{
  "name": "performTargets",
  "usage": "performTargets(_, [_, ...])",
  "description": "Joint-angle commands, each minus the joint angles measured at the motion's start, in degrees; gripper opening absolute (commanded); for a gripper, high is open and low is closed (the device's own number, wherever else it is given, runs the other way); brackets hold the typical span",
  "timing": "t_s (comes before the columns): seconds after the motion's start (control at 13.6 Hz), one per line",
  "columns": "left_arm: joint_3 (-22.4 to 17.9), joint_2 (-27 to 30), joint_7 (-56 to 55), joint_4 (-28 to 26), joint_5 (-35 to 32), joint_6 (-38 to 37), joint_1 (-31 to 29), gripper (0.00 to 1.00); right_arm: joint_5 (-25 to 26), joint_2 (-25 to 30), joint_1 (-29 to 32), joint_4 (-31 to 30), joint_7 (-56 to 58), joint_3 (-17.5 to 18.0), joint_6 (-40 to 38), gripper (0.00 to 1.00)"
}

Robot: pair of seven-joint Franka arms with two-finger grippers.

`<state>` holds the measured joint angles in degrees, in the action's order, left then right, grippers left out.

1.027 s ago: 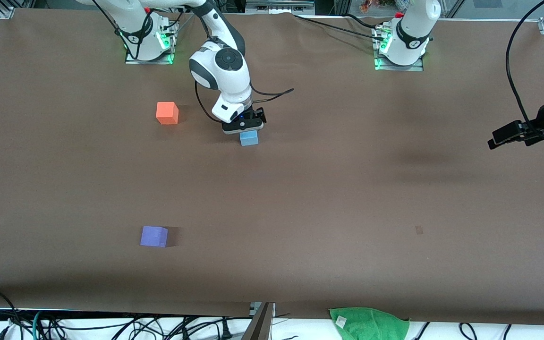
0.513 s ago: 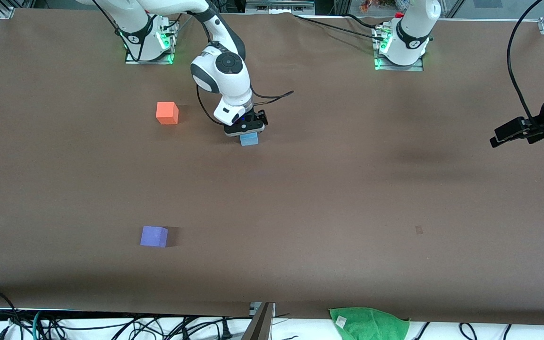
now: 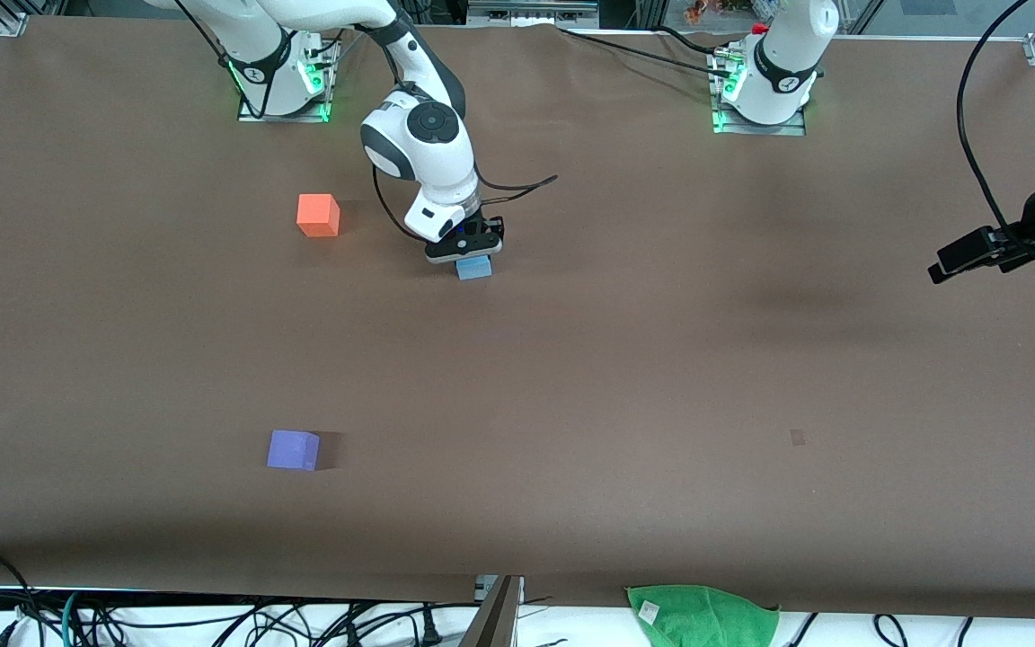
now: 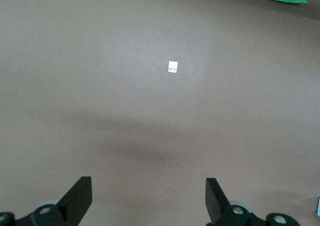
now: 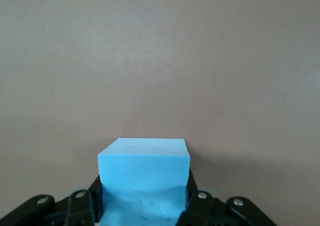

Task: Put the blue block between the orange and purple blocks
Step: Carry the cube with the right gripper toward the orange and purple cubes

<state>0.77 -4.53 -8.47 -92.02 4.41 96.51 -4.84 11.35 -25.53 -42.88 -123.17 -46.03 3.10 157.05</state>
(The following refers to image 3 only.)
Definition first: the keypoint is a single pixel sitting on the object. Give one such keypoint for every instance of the green microfibre cloth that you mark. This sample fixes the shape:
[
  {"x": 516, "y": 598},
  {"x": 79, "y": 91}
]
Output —
[{"x": 702, "y": 618}]

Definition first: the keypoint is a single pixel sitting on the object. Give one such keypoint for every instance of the purple foam block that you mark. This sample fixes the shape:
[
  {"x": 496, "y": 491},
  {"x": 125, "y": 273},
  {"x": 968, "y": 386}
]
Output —
[{"x": 293, "y": 449}]

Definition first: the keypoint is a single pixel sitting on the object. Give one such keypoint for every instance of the grey metal bar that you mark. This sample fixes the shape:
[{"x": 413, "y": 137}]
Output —
[{"x": 492, "y": 620}]

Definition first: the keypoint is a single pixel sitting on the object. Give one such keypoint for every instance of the grey power strip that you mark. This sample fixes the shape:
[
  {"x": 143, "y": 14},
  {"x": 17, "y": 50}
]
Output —
[{"x": 531, "y": 13}]

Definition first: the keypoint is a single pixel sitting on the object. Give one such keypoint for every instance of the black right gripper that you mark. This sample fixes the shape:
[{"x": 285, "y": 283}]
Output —
[{"x": 480, "y": 225}]

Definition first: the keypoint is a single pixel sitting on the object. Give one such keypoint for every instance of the light blue foam block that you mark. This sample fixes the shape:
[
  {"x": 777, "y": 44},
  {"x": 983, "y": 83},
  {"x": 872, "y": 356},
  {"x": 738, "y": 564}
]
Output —
[{"x": 474, "y": 270}]

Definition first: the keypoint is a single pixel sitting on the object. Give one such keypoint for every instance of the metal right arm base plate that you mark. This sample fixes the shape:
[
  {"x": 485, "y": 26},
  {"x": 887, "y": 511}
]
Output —
[{"x": 252, "y": 112}]

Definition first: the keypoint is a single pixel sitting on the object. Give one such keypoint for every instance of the white metal bracket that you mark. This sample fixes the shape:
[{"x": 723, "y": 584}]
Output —
[{"x": 484, "y": 588}]

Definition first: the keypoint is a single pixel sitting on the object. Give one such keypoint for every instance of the orange foam block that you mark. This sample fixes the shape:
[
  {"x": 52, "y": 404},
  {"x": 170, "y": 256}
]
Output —
[{"x": 318, "y": 216}]

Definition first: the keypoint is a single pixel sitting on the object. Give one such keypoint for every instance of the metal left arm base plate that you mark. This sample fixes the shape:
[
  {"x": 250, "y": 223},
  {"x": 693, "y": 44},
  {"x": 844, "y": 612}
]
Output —
[{"x": 729, "y": 128}]

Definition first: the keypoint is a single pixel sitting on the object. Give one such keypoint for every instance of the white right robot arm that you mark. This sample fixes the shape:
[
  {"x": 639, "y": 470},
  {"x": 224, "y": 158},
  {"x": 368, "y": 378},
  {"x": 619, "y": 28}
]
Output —
[{"x": 432, "y": 157}]

